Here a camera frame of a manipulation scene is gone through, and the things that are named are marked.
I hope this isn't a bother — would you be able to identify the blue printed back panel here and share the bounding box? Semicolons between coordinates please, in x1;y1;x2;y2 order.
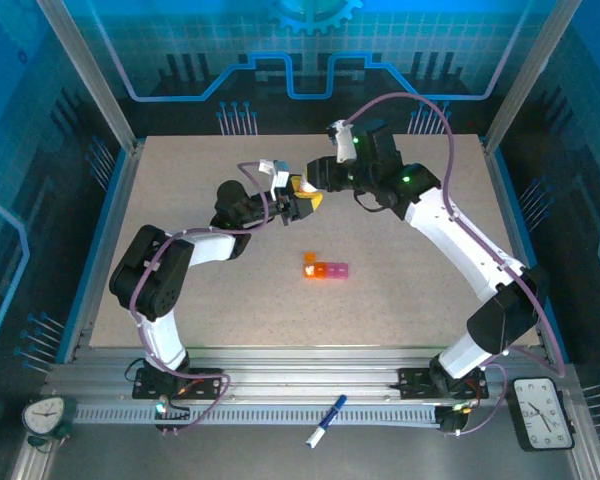
62;0;556;136

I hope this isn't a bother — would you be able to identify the blue table edge strip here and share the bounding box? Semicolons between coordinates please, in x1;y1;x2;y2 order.
492;147;571;364
62;147;131;364

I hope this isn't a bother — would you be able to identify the blue white marker pen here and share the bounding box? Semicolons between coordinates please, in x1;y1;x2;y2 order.
305;393;349;449

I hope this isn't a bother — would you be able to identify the round grey clock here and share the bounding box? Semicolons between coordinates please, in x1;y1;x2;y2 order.
21;394;79;447

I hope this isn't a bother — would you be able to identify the black rectangular clock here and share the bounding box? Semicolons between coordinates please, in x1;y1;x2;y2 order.
509;376;577;454

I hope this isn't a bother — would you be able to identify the long aluminium base rail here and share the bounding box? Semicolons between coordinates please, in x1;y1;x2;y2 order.
44;347;579;406

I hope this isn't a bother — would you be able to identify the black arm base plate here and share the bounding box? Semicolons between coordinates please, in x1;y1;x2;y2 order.
132;367;225;401
397;367;490;400

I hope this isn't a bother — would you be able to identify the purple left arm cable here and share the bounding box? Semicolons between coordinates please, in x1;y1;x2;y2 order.
129;160;271;437

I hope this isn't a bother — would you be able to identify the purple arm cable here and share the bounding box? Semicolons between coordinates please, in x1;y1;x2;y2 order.
129;160;271;437
347;92;567;437

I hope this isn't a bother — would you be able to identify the aluminium frame post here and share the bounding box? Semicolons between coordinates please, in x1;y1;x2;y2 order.
484;0;581;151
35;0;139;151

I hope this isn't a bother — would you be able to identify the slotted grey cable duct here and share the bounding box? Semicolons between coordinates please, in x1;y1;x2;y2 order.
72;403;441;427

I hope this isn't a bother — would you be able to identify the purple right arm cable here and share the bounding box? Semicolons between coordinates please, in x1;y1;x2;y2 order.
347;92;567;437

